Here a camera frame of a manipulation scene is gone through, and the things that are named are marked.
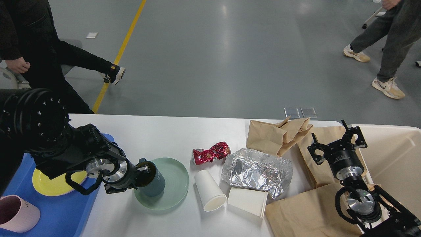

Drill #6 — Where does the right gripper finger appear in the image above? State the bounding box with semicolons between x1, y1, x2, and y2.
341;120;367;149
307;133;329;165

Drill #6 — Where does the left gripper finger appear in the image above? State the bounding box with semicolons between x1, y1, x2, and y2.
136;163;152;174

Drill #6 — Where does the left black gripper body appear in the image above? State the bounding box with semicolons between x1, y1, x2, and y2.
102;159;138;194

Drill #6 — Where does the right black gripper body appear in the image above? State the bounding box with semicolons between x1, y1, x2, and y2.
325;140;364;180

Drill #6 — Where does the dark teal mug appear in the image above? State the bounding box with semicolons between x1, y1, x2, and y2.
136;158;166;197

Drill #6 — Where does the light green plate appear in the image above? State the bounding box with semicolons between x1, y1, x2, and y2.
133;157;189;211

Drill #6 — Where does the pink mug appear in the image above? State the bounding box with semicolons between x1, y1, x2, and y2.
0;195;41;233

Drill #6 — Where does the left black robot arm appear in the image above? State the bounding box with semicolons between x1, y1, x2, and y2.
0;88;156;195

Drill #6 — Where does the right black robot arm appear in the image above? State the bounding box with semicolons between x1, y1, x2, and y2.
307;120;421;237

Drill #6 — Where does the brown paper bag under gripper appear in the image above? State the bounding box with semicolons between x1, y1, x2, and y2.
297;125;366;188

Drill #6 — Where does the crumpled small brown paper bag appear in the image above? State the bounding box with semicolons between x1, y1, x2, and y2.
246;117;313;157

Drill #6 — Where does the beige plastic bin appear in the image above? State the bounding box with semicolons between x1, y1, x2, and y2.
359;124;421;218

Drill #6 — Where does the yellow plate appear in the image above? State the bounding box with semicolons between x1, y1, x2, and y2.
32;169;75;197

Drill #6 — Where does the large brown paper bag front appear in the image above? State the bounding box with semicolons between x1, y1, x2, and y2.
265;183;362;237

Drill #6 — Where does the blue plastic tray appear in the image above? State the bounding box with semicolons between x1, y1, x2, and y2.
0;153;98;237

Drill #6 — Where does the white paper cup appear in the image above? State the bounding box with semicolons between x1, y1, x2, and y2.
194;170;227;212

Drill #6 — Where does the crumpled aluminium foil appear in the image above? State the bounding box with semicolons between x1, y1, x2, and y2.
221;148;293;199

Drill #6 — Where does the crushed red can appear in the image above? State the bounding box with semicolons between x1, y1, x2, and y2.
192;142;231;165

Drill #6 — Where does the white chair base right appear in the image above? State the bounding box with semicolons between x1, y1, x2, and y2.
362;7;385;30

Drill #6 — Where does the grey office chair left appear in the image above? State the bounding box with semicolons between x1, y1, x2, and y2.
0;39;83;90

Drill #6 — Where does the person in black clothes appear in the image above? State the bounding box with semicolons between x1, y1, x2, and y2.
0;0;125;114

